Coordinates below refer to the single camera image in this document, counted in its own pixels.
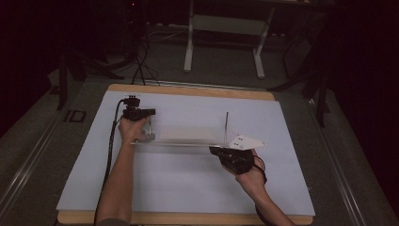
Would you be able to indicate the person's left hand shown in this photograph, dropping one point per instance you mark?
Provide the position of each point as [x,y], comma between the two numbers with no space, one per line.
[133,132]

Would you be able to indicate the person's right hand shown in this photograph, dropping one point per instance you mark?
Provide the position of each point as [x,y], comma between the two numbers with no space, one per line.
[252,180]

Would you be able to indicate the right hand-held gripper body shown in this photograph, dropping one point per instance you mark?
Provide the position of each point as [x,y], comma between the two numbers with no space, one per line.
[241,157]

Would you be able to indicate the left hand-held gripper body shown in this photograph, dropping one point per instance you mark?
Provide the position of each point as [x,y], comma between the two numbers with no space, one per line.
[133,108]

